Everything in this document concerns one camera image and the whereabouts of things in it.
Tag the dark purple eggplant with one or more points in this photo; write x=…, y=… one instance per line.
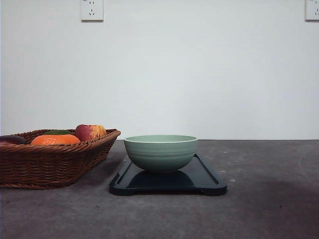
x=16, y=139

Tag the dark blue rectangular tray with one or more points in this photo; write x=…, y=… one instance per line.
x=196, y=179

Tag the green ceramic bowl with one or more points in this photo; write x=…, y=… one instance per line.
x=161, y=153

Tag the orange tangerine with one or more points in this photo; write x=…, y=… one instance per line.
x=55, y=139

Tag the green fruit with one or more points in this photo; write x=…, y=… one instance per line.
x=57, y=132

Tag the white wall socket right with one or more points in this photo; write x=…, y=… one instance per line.
x=311, y=10

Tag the red yellow apple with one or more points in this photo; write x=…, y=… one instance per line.
x=87, y=132

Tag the brown wicker basket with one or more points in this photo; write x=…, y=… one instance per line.
x=51, y=161

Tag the white wall socket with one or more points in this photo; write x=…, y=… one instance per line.
x=91, y=11
x=311, y=10

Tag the white wall socket left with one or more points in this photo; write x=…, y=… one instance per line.
x=91, y=11

